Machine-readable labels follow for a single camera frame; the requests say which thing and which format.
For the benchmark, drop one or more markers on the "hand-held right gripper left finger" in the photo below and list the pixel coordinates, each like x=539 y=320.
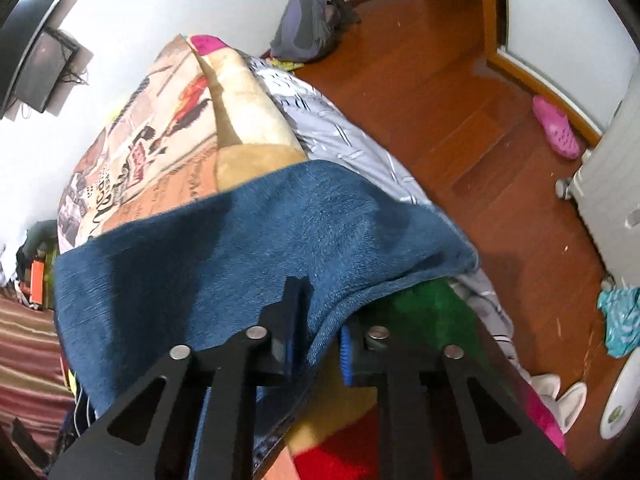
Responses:
x=291 y=340

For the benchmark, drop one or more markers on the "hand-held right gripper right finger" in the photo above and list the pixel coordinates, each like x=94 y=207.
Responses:
x=347 y=355

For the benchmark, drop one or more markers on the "blue jeans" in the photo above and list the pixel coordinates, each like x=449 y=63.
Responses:
x=250 y=240

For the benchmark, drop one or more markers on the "white plush slipper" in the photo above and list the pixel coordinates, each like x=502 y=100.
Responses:
x=545 y=385
x=572 y=405

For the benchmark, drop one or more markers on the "colourful fleece blanket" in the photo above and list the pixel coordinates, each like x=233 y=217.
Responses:
x=260 y=135

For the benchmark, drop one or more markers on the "grey patterned bedsheet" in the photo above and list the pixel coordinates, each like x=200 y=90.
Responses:
x=340 y=130

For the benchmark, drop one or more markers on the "printed blanket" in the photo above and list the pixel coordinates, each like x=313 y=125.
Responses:
x=150 y=160

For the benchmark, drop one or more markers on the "orange box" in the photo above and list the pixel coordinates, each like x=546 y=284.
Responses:
x=37 y=280

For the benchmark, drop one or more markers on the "striped curtain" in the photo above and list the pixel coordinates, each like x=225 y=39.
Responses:
x=30 y=360

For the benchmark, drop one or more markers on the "grey jacket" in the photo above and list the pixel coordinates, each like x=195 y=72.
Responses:
x=40 y=237

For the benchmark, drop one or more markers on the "grey radiator valve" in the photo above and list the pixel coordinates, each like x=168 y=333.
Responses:
x=562 y=187

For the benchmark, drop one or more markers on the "teal cloth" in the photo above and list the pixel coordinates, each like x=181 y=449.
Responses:
x=620 y=320

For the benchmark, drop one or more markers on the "white round appliance base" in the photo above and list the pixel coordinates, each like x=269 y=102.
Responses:
x=622 y=405

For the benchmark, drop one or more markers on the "pink clog shoe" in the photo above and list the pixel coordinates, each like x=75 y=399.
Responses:
x=555 y=127

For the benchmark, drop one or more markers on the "white cabinet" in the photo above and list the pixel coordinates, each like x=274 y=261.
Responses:
x=610 y=185

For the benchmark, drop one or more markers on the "grey purple backpack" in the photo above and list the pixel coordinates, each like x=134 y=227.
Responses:
x=305 y=25

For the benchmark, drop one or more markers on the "small black wall monitor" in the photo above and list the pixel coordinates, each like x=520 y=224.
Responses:
x=42 y=70

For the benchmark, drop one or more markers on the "black wall television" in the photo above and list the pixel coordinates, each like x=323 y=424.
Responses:
x=25 y=45

